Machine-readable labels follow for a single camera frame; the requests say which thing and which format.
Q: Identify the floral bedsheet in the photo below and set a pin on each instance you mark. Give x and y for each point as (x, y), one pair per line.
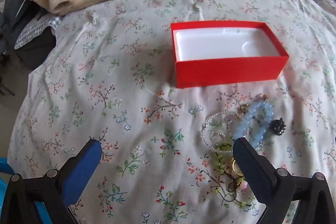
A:
(118, 82)

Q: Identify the dark clothing pile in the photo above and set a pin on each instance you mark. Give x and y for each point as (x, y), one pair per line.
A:
(34, 48)

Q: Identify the red cardboard box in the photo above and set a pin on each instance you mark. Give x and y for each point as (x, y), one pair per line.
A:
(223, 71)

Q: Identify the grey checkered cloth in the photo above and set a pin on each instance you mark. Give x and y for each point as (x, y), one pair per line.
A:
(31, 31)

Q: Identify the small gold earring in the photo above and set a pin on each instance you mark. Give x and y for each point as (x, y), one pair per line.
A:
(263, 97)

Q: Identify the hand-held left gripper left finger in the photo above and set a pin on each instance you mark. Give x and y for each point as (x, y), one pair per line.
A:
(81, 174)

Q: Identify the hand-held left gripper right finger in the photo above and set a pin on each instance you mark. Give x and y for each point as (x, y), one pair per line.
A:
(252, 169)

